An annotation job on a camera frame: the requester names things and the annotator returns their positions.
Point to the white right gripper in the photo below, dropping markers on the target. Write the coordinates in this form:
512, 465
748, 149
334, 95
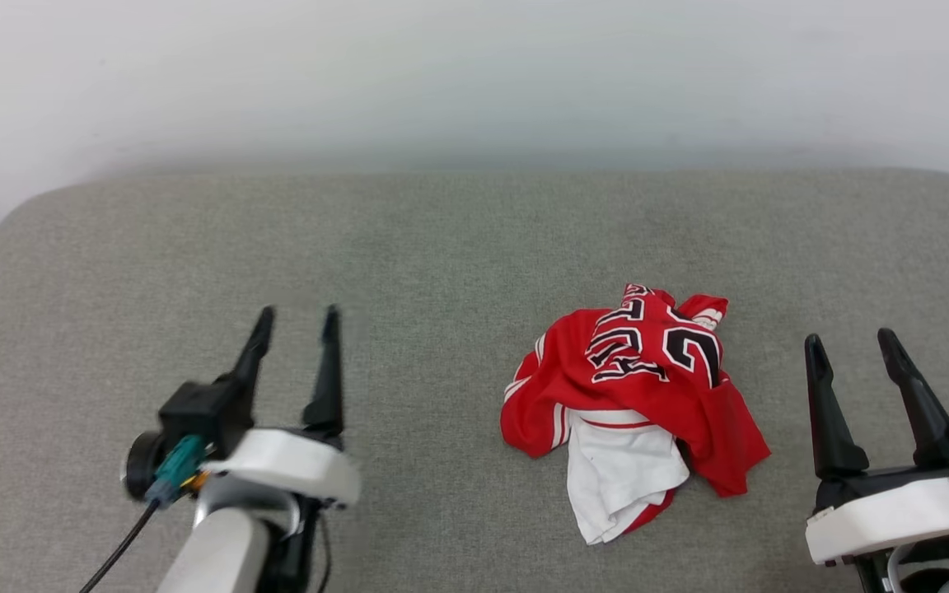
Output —
895, 511

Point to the grey fabric sofa cushion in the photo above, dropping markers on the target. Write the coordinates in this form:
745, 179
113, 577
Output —
441, 288

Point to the red and white jersey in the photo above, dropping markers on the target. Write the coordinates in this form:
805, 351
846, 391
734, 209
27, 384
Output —
647, 395

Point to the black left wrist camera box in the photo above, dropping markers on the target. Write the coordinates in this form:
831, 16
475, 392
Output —
203, 412

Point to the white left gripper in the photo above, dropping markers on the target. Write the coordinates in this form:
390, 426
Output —
293, 465

